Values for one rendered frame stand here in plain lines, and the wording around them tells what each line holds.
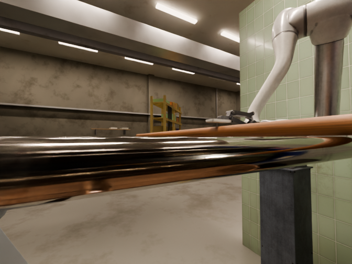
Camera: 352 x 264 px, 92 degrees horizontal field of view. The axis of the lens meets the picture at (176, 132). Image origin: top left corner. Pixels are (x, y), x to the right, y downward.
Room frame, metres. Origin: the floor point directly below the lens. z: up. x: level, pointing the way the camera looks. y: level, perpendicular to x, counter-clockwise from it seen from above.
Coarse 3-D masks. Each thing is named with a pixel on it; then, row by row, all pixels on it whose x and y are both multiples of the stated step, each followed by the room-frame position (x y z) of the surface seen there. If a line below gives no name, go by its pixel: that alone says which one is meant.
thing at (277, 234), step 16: (272, 176) 1.02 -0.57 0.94; (288, 176) 0.95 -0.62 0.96; (304, 176) 0.99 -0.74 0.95; (272, 192) 1.02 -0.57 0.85; (288, 192) 0.95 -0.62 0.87; (304, 192) 0.98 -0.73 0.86; (272, 208) 1.02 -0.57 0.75; (288, 208) 0.95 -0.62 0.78; (304, 208) 0.98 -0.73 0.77; (272, 224) 1.03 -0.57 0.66; (288, 224) 0.95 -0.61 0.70; (304, 224) 0.98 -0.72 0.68; (272, 240) 1.03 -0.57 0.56; (288, 240) 0.95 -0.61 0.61; (304, 240) 0.98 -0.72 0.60; (272, 256) 1.03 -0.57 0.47; (288, 256) 0.95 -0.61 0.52; (304, 256) 0.97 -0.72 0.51
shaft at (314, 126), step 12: (288, 120) 0.30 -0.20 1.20; (300, 120) 0.28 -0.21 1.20; (312, 120) 0.27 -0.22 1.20; (324, 120) 0.25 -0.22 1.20; (336, 120) 0.24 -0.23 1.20; (348, 120) 0.23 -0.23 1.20; (168, 132) 0.72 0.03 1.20; (180, 132) 0.63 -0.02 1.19; (192, 132) 0.56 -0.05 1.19; (204, 132) 0.50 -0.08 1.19; (216, 132) 0.46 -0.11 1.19; (228, 132) 0.42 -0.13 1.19; (240, 132) 0.39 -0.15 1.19; (252, 132) 0.36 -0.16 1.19; (264, 132) 0.34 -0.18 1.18; (276, 132) 0.32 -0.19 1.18; (288, 132) 0.30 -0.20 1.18; (300, 132) 0.28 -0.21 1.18; (312, 132) 0.27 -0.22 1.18; (324, 132) 0.26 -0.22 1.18; (336, 132) 0.24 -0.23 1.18; (348, 132) 0.23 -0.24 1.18
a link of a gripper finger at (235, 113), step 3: (231, 111) 0.49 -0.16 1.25; (234, 111) 0.49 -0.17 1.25; (237, 111) 0.50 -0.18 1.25; (240, 111) 0.51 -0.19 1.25; (234, 114) 0.50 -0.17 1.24; (237, 114) 0.50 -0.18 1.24; (240, 114) 0.51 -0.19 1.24; (243, 114) 0.51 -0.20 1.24; (246, 114) 0.52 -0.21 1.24; (249, 114) 0.52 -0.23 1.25; (252, 114) 0.53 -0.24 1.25
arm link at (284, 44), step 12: (276, 36) 0.77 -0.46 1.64; (288, 36) 0.73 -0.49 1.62; (276, 48) 0.76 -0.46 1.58; (288, 48) 0.72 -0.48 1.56; (276, 60) 0.75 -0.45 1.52; (288, 60) 0.71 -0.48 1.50; (276, 72) 0.73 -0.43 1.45; (264, 84) 0.76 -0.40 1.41; (276, 84) 0.74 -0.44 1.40; (264, 96) 0.75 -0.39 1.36; (252, 108) 0.78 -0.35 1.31
